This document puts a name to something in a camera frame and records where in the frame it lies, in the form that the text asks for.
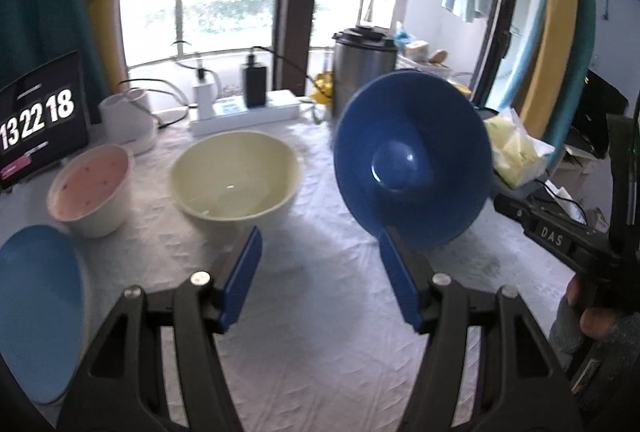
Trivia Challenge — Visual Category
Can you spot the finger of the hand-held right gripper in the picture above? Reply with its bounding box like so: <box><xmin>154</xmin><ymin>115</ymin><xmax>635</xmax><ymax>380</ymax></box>
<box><xmin>492</xmin><ymin>192</ymin><xmax>621</xmax><ymax>273</ymax></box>

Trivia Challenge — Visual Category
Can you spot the blue plate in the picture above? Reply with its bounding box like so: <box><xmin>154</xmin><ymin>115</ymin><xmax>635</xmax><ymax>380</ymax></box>
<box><xmin>0</xmin><ymin>224</ymin><xmax>93</xmax><ymax>405</ymax></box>

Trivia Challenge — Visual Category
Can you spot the white tablecloth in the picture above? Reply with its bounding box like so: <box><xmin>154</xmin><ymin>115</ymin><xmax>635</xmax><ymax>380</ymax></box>
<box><xmin>0</xmin><ymin>112</ymin><xmax>591</xmax><ymax>432</ymax></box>

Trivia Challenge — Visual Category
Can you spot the black charger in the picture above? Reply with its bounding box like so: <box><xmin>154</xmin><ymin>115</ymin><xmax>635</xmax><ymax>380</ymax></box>
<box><xmin>241</xmin><ymin>54</ymin><xmax>269</xmax><ymax>108</ymax></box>

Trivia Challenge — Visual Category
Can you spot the yellow plastic bag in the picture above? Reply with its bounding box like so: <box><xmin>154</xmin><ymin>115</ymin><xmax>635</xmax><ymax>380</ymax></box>
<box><xmin>310</xmin><ymin>72</ymin><xmax>336</xmax><ymax>105</ymax></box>

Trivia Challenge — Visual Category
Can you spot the person's right forearm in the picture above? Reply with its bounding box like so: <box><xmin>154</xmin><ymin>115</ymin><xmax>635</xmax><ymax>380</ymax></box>
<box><xmin>548</xmin><ymin>297</ymin><xmax>640</xmax><ymax>393</ymax></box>

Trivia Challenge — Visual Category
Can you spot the black cable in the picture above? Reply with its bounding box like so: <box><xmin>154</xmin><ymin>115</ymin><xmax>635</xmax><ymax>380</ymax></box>
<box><xmin>250</xmin><ymin>45</ymin><xmax>331</xmax><ymax>88</ymax></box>

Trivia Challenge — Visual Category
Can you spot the pale yellow bowl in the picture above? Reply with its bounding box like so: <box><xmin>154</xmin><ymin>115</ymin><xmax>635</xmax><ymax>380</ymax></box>
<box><xmin>167</xmin><ymin>131</ymin><xmax>302</xmax><ymax>233</ymax></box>

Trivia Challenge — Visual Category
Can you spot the steel tumbler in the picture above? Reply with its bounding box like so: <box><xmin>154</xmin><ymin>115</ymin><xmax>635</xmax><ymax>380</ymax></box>
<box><xmin>331</xmin><ymin>26</ymin><xmax>399</xmax><ymax>118</ymax></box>

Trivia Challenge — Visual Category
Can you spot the white power strip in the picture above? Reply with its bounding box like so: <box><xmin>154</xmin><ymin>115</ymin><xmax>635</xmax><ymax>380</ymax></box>
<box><xmin>189</xmin><ymin>89</ymin><xmax>302</xmax><ymax>137</ymax></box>

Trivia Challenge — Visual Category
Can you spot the black tablet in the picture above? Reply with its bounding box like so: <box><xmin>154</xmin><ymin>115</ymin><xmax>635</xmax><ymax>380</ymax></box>
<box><xmin>0</xmin><ymin>50</ymin><xmax>91</xmax><ymax>190</ymax></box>

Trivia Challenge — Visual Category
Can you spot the dark window post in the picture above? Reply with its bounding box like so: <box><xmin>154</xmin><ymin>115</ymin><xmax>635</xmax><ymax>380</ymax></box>
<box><xmin>272</xmin><ymin>0</ymin><xmax>328</xmax><ymax>98</ymax></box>

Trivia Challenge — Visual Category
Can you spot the yellow curtain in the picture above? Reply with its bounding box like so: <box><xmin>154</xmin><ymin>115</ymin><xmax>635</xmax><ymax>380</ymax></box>
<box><xmin>80</xmin><ymin>0</ymin><xmax>128</xmax><ymax>103</ymax></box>
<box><xmin>520</xmin><ymin>0</ymin><xmax>583</xmax><ymax>140</ymax></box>

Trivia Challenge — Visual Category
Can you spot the white charger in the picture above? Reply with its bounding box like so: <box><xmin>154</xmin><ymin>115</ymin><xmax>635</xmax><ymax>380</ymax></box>
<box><xmin>192</xmin><ymin>69</ymin><xmax>217</xmax><ymax>119</ymax></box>

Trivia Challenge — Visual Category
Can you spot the pink strawberry print bowl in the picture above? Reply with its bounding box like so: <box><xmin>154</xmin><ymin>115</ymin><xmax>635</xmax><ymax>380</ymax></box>
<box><xmin>47</xmin><ymin>144</ymin><xmax>135</xmax><ymax>239</ymax></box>

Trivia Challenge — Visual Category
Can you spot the white desk lamp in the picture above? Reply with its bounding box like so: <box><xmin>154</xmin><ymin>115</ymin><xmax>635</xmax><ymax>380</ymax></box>
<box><xmin>67</xmin><ymin>0</ymin><xmax>166</xmax><ymax>156</ymax></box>

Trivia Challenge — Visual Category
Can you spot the person's right hand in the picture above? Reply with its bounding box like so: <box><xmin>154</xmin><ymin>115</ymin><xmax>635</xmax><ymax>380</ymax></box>
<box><xmin>567</xmin><ymin>272</ymin><xmax>618</xmax><ymax>338</ymax></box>

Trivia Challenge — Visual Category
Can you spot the dark blue bowl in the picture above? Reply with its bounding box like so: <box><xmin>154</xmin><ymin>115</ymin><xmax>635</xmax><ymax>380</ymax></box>
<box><xmin>333</xmin><ymin>68</ymin><xmax>493</xmax><ymax>249</ymax></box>

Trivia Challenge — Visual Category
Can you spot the dark door frame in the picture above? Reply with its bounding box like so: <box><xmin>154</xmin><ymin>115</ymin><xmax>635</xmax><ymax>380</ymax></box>
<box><xmin>470</xmin><ymin>0</ymin><xmax>526</xmax><ymax>103</ymax></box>

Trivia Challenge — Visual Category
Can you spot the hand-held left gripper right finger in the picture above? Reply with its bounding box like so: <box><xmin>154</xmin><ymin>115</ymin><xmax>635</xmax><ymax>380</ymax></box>
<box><xmin>377</xmin><ymin>229</ymin><xmax>586</xmax><ymax>432</ymax></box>

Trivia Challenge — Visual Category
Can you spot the white basket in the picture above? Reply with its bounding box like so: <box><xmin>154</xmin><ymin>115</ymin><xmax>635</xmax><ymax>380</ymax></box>
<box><xmin>397</xmin><ymin>54</ymin><xmax>453</xmax><ymax>78</ymax></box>

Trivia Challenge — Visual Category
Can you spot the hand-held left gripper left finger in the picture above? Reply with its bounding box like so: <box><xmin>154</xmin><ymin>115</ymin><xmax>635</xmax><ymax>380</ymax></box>
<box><xmin>56</xmin><ymin>226</ymin><xmax>264</xmax><ymax>432</ymax></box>

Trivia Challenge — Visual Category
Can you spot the black monitor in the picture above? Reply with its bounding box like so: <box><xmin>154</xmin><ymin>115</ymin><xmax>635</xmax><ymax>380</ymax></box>
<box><xmin>570</xmin><ymin>69</ymin><xmax>631</xmax><ymax>158</ymax></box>

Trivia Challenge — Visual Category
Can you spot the yellow tissue pack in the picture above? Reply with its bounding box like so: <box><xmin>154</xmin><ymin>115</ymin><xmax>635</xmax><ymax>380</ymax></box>
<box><xmin>482</xmin><ymin>107</ymin><xmax>556</xmax><ymax>189</ymax></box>

